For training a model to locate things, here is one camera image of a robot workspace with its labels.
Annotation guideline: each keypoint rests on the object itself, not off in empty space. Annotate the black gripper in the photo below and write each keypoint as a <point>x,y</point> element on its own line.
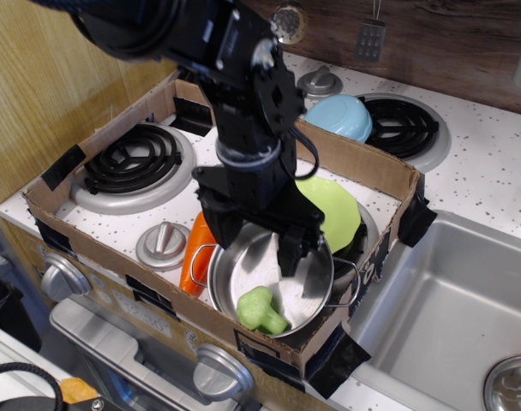
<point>266,197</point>

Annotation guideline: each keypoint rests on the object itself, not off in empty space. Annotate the light blue plastic bowl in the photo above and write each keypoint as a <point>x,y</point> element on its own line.
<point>342,114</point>

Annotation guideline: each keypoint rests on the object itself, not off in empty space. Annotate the silver oven knob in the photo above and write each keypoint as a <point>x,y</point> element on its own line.
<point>61,279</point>
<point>218,375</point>

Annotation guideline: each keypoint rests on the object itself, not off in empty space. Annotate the brown cardboard fence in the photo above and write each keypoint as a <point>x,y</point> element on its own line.
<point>290,372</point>

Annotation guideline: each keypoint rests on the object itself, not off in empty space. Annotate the hanging grey slotted spatula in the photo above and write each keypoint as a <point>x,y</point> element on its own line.
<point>370,39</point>

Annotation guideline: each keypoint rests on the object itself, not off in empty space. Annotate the silver stovetop knob back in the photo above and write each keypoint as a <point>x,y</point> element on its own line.
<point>321,83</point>

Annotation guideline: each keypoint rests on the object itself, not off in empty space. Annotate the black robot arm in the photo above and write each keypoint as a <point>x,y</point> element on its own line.
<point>239,67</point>

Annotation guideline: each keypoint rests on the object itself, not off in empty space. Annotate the orange toy carrot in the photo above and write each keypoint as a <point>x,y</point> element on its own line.
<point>197,257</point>

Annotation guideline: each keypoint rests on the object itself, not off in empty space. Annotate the yellow object bottom left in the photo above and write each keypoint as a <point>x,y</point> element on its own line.
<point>76,390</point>

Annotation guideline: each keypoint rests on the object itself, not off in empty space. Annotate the grey sink basin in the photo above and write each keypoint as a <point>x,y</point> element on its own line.
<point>443,325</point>

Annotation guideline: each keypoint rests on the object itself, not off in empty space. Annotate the silver oven knob right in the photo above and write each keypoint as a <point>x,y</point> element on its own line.
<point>218,375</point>

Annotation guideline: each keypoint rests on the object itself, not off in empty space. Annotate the silver stovetop knob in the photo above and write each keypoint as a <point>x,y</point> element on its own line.
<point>163,247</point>
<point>321,83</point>

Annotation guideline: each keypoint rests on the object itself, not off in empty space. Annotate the front left black burner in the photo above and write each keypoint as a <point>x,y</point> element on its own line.
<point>145,168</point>

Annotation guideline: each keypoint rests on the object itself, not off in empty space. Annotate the silver stovetop knob front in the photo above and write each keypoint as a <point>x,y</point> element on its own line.
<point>163,247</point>

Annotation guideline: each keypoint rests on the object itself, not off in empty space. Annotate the green toy broccoli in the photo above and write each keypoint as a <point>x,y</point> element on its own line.
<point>254,311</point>

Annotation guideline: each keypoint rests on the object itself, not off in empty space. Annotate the silver oven door handle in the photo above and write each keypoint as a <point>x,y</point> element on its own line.
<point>135,370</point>

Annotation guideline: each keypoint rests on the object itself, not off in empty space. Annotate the light green plastic plate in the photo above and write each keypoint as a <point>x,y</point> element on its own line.
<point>342,216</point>

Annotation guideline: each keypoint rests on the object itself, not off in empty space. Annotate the silver oven knob left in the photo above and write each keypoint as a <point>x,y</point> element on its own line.
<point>61,279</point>

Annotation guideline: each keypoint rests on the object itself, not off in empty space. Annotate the hanging metal strainer ladle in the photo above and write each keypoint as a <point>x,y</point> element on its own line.
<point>289,22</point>

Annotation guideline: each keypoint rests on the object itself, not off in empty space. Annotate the black burner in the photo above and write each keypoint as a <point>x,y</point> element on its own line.
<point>407,129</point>
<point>145,168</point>

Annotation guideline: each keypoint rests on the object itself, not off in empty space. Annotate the stainless steel pan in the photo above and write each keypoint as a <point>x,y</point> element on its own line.
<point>251,261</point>

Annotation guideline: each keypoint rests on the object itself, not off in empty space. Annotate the back right black burner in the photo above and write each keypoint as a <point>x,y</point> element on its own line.
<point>407,129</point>

